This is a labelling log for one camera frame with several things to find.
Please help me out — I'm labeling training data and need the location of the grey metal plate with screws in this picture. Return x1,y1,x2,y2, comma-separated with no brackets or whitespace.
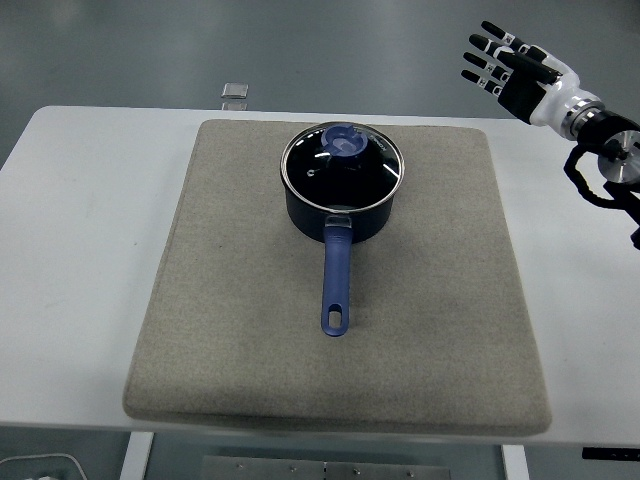
200,455,454,480

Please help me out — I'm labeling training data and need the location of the beige fabric mat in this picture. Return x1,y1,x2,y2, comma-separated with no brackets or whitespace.
122,118,554,436

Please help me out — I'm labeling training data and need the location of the glass pot lid blue knob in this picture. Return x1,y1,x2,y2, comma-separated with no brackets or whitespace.
279,122,405,214

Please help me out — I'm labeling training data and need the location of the dark blue saucepan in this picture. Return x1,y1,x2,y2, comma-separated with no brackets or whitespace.
282,164,399,340

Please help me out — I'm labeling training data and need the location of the black table control panel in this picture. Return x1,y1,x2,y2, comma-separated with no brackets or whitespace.
581,445,640,461

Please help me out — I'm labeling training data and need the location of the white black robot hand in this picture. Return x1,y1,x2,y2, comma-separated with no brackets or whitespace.
460,20,599,129

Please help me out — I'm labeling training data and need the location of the white table leg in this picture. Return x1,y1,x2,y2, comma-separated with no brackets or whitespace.
119,431,155,480
500,443,530,480

